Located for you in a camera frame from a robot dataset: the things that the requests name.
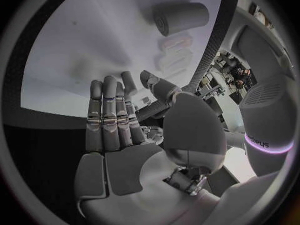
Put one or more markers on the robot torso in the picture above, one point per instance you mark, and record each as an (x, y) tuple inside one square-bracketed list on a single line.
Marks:
[(267, 120)]

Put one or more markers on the workshop desk with equipment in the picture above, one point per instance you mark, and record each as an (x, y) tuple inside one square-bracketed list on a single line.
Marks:
[(216, 90)]

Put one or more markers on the white task board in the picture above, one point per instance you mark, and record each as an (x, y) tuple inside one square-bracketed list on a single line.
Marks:
[(98, 41)]

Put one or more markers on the person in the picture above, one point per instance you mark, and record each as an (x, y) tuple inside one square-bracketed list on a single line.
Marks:
[(242, 76)]

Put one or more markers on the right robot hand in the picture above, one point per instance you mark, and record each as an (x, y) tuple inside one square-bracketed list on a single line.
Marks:
[(126, 172)]

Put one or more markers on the grey thick cylinder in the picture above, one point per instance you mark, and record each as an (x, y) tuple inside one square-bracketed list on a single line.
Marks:
[(181, 17)]

